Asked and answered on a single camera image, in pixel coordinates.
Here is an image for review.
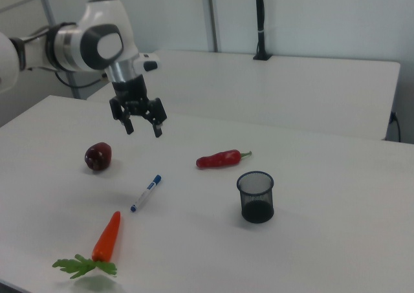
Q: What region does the black mesh pen holder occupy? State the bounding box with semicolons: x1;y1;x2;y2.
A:
235;171;276;224

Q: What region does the orange toy carrot with leaves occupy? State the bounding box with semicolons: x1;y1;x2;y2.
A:
52;210;122;279

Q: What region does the white neighbouring table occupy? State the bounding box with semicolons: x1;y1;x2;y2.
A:
84;49;402;142

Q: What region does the black hanging power cable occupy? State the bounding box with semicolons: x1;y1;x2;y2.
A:
389;111;402;142

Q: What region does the red toy chili pepper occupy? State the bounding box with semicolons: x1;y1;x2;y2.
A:
195;149;253;170

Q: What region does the blue and white marker pen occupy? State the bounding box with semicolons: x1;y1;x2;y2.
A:
130;174;162;213

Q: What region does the dark red toy apple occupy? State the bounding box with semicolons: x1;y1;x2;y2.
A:
84;142;113;173

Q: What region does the black camera pole with clamp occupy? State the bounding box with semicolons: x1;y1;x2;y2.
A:
252;0;273;61

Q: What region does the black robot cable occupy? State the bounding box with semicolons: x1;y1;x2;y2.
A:
54;70;109;89

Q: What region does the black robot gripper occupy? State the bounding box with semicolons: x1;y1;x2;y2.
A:
109;74;168;138

